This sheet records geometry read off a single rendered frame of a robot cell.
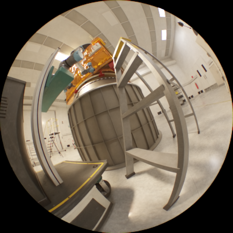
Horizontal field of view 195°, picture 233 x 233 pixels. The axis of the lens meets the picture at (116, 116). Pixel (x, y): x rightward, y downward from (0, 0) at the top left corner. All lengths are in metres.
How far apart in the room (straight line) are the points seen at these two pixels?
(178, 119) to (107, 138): 0.81
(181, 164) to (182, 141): 0.08
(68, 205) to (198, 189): 0.62
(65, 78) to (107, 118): 0.67
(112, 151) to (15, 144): 0.93
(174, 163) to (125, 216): 0.43
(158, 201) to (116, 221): 0.27
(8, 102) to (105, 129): 0.93
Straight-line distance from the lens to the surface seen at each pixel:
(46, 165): 0.45
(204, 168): 0.70
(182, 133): 0.25
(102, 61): 1.62
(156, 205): 0.55
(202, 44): 2.48
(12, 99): 0.40
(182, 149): 0.27
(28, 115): 9.17
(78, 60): 0.70
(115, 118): 0.89
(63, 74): 0.58
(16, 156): 0.35
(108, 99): 0.97
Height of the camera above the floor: 0.53
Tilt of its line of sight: 8 degrees up
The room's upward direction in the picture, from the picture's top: 21 degrees counter-clockwise
